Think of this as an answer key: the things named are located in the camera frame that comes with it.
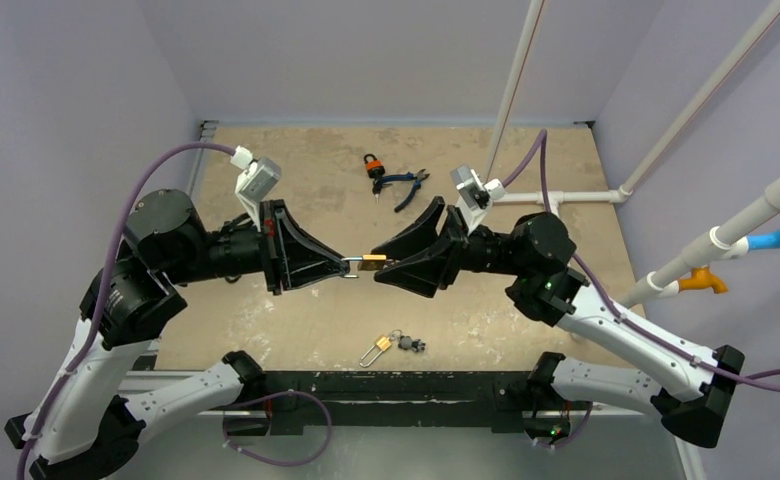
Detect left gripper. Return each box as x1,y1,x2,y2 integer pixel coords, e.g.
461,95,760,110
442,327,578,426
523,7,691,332
168,197,352,292

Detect long shackle brass padlock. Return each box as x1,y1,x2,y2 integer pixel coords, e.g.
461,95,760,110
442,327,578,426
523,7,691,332
358,335,393,369

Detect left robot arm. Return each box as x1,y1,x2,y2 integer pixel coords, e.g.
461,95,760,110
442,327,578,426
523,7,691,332
5,189,350,479

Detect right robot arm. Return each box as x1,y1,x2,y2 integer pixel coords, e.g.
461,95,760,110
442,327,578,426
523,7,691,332
375,197,744,448

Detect orange black padlock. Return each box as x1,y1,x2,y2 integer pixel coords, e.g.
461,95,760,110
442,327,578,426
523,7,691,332
363,153,386,181

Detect orange tap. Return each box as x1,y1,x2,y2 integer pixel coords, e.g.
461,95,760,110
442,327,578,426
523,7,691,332
677,266,728,294

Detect grey insulated pipe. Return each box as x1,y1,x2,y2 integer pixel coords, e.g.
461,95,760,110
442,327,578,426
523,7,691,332
620,177,780,307

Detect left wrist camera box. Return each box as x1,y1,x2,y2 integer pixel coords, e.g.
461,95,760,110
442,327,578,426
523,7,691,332
230,146,281,226

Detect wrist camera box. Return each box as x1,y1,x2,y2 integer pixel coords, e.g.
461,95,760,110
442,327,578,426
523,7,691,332
230,146,281,226
450,164,506,232

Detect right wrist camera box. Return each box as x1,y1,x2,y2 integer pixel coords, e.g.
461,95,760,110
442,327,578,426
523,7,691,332
450,164,506,232

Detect blue handled pliers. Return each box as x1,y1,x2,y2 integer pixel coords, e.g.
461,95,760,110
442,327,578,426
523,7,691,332
372,168,431,215

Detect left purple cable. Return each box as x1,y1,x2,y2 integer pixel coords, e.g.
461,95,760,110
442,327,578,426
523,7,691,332
16,142,240,480

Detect white pvc pipe frame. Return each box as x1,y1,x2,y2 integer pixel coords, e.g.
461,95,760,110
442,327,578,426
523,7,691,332
482,0,780,220

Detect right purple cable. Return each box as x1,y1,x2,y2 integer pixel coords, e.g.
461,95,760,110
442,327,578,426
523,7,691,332
501,129,780,395

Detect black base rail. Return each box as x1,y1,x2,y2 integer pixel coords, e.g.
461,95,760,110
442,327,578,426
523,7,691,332
224,370,590,438

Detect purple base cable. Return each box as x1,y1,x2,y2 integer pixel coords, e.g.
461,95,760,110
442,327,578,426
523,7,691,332
221,388,334,468

